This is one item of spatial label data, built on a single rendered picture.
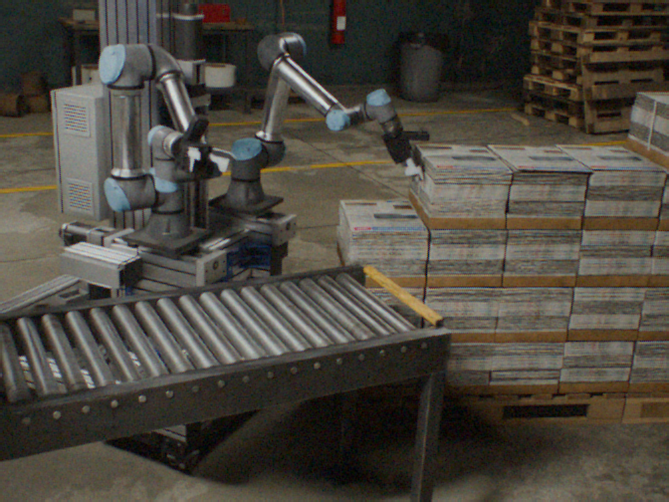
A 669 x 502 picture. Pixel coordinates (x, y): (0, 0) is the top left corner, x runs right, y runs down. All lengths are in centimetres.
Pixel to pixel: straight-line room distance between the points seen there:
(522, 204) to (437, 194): 32
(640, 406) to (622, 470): 39
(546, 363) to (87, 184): 189
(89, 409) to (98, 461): 123
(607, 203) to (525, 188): 32
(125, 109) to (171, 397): 106
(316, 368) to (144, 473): 114
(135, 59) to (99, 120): 52
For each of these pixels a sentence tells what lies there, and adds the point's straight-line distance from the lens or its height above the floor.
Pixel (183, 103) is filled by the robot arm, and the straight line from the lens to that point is 279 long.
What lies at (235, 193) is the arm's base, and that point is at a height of 86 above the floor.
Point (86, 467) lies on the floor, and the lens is 328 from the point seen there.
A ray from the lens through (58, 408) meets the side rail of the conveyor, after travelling 207.
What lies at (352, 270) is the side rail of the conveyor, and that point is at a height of 80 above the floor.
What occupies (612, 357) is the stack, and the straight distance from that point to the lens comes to 361.
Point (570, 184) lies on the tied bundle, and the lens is 326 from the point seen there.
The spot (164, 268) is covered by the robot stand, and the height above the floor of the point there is 71.
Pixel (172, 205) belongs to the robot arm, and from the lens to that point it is 296.
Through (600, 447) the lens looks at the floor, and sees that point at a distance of 359.
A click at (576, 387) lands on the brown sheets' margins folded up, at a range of 362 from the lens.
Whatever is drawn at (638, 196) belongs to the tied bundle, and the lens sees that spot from 339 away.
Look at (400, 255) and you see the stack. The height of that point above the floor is 73.
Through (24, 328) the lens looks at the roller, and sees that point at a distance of 245.
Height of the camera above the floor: 183
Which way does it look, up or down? 20 degrees down
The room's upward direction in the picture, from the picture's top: 3 degrees clockwise
